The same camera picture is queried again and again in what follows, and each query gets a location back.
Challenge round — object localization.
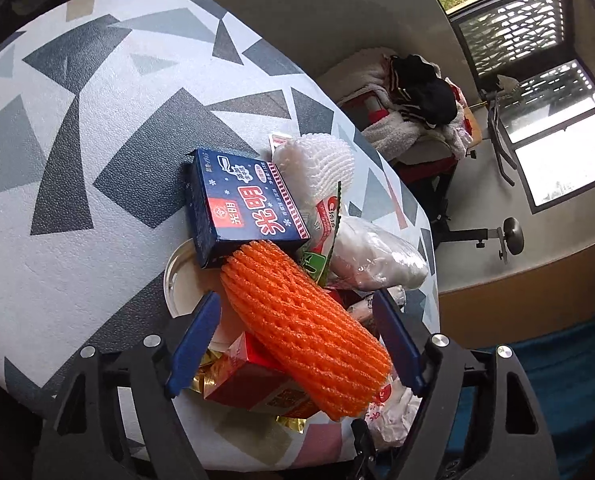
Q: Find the white red plastic wrapper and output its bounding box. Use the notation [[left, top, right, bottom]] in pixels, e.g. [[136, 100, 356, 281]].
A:
[[365, 376, 421, 451]]

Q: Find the gold foil wrapper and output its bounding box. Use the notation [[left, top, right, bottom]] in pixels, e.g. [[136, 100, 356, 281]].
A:
[[190, 350, 317, 432]]

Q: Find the red cardboard box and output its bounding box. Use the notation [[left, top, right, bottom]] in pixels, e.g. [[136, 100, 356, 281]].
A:
[[203, 332, 319, 419]]

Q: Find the orange foam fruit net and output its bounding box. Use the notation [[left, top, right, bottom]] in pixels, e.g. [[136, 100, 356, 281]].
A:
[[220, 240, 392, 420]]

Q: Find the clear plastic bag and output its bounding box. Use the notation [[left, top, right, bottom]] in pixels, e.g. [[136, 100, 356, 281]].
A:
[[328, 216, 429, 292]]

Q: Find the blue cardboard box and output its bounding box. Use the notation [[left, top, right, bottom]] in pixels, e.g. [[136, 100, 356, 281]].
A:
[[183, 148, 311, 269]]

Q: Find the green white snack wrapper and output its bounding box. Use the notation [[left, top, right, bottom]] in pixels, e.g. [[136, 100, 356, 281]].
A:
[[297, 181, 342, 286]]

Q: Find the white foam fruit net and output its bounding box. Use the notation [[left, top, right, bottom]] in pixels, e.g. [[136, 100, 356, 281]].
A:
[[272, 133, 355, 209]]

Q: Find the black exercise bike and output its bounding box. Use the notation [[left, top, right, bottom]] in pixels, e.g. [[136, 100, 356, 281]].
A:
[[432, 75, 525, 263]]

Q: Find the chair with clothes pile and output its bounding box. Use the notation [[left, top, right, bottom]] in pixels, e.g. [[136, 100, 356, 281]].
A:
[[317, 46, 484, 187]]

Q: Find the window with patterned screens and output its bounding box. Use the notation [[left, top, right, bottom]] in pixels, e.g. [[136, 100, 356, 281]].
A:
[[439, 0, 595, 212]]

